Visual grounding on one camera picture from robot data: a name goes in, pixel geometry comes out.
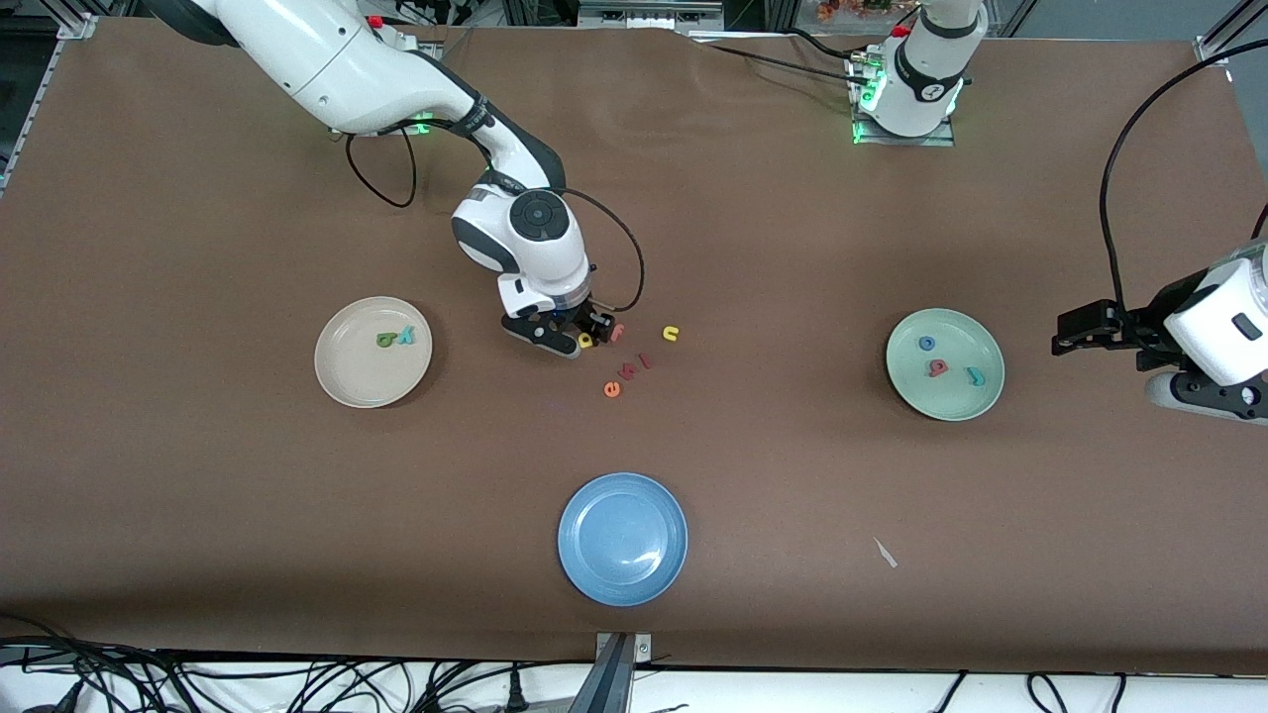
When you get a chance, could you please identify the aluminium camera post bracket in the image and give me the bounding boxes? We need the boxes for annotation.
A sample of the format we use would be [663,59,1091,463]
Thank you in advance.
[570,632,655,713]

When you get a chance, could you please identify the orange artificial flowers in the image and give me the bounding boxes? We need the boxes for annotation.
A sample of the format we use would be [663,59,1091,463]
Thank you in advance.
[816,0,895,23]

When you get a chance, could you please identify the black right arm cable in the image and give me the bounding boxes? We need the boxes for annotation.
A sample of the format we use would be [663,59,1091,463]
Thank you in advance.
[345,124,647,314]

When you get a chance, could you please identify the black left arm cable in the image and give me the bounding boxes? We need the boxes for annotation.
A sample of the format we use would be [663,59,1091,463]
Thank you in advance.
[1100,40,1268,314]

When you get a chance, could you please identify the black base cable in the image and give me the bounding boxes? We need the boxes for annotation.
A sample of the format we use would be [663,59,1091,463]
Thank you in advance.
[693,42,859,76]
[785,28,877,58]

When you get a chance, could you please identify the black cable tangle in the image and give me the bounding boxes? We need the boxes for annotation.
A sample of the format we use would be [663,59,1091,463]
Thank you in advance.
[391,0,473,29]

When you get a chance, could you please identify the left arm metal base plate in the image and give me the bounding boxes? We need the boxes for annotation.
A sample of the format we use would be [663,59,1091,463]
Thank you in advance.
[850,50,958,148]

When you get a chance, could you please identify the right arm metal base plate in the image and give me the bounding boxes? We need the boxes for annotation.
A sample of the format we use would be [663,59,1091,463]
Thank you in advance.
[332,38,442,136]

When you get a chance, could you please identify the pale green round plate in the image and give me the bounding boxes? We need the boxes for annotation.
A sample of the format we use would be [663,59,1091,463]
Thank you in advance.
[886,308,1006,423]

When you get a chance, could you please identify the aluminium frame rail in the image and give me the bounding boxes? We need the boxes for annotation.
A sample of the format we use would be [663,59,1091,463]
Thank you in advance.
[1194,0,1268,51]
[0,38,62,195]

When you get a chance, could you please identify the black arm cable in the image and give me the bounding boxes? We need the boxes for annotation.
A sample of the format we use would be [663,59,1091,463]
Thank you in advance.
[1100,40,1268,314]
[345,124,647,314]

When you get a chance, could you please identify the beige brown round plate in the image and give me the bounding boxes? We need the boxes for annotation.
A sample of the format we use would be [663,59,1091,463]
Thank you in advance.
[314,296,434,409]

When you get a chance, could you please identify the brown table cover sheet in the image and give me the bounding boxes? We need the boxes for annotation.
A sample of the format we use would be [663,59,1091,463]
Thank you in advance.
[0,18,1268,676]

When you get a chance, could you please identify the grey power strip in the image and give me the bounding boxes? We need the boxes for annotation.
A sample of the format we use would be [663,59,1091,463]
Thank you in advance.
[578,0,726,29]

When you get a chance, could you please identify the blue round plate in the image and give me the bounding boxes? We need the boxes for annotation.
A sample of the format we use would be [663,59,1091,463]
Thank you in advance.
[557,471,689,607]

